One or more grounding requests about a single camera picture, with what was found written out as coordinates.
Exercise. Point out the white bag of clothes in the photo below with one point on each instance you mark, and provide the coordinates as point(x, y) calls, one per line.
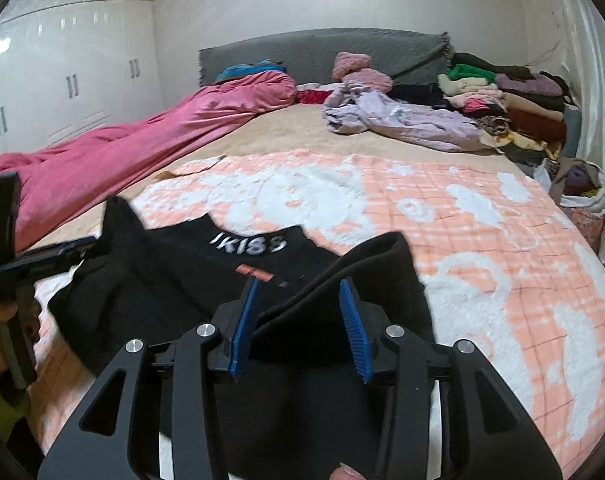
point(579, 182)

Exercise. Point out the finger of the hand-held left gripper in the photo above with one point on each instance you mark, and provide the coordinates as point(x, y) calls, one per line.
point(65, 255)

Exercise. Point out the grey headboard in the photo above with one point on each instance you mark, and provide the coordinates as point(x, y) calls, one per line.
point(307, 55)

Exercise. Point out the pink fluffy garment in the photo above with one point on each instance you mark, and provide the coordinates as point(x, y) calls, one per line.
point(362, 72)

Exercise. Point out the grey box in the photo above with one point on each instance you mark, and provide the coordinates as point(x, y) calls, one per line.
point(572, 132)

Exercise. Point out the lilac garment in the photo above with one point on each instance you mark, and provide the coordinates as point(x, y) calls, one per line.
point(412, 120)

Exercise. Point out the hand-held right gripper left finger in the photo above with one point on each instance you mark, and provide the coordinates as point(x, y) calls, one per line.
point(245, 325)

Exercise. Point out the black sweater with orange cuffs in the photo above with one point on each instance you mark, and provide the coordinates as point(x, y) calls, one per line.
point(182, 285)

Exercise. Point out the white curtain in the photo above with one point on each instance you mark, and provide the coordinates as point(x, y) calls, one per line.
point(592, 85)

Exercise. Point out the white wardrobe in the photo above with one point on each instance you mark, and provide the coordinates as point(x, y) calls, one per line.
point(72, 70)

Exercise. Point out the blue cloth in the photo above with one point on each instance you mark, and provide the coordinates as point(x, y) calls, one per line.
point(247, 69)

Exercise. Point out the person's right hand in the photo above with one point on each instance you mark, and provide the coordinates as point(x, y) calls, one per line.
point(346, 472)

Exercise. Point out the pink quilt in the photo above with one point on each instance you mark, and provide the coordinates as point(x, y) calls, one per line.
point(132, 155)

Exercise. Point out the pile of folded clothes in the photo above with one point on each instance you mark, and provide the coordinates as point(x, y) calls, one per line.
point(522, 105)

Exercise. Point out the red garment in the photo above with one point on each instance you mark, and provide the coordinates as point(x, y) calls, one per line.
point(316, 96)

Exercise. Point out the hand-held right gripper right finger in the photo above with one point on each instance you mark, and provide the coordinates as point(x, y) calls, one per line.
point(355, 330)

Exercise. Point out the bed with beige sheet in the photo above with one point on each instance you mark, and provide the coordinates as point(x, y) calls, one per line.
point(282, 130)

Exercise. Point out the black garment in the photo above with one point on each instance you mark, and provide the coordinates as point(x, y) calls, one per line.
point(417, 94)

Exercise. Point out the peach and white checkered blanket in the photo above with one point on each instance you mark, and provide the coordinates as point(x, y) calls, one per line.
point(482, 270)

